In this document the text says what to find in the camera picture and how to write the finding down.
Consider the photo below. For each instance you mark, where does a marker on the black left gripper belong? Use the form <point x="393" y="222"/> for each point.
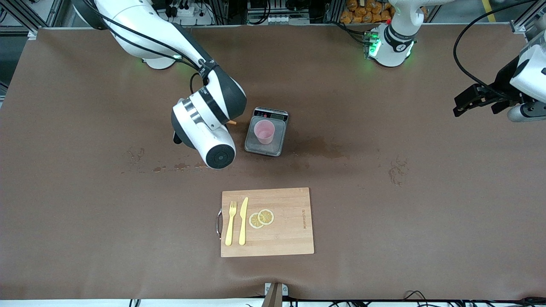
<point x="503" y="82"/>

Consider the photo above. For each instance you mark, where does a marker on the pink cup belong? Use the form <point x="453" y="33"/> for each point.
<point x="264" y="133"/>

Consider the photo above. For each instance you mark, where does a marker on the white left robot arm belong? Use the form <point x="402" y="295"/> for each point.
<point x="390" y="47"/>

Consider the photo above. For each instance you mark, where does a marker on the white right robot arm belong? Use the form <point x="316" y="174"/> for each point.
<point x="204" y="123"/>

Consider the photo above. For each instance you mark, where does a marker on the bag of orange snacks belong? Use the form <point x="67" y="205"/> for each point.
<point x="367" y="13"/>

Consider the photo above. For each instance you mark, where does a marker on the silver kitchen scale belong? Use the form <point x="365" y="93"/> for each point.
<point x="279" y="143"/>

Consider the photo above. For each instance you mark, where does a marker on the long white socket strip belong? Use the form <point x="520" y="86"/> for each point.
<point x="277" y="19"/>

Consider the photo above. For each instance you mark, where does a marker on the wooden cutting board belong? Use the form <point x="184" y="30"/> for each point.
<point x="286" y="230"/>

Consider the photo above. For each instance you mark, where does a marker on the lemon slice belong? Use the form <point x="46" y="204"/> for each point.
<point x="254" y="221"/>
<point x="267" y="216"/>

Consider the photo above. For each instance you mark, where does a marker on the yellow plastic knife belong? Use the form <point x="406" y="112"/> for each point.
<point x="243" y="221"/>

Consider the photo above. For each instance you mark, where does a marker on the yellow plastic fork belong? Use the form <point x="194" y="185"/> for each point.
<point x="230" y="226"/>

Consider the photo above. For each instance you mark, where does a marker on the white power strip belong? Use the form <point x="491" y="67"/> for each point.
<point x="187" y="17"/>

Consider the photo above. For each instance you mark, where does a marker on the aluminium frame rail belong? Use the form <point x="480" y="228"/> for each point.
<point x="522" y="23"/>
<point x="13" y="29"/>

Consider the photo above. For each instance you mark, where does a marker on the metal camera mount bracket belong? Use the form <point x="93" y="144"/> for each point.
<point x="276" y="294"/>

